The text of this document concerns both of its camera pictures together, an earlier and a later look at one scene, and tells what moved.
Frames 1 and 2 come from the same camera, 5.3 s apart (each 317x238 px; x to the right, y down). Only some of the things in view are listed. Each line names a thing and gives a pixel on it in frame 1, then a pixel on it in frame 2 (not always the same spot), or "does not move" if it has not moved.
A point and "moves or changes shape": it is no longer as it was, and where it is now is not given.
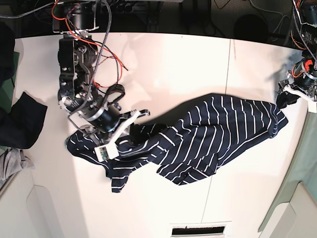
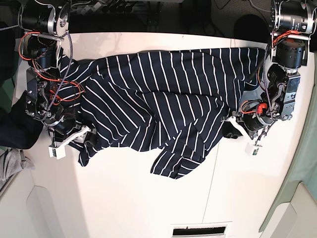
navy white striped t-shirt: x=190 y=148 moves or changes shape
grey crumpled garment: x=12 y=160 does not move
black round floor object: x=250 y=27 does not move
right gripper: x=303 y=82 to x=254 y=116
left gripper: x=102 y=123 to x=64 y=132
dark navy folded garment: x=21 y=127 does not move
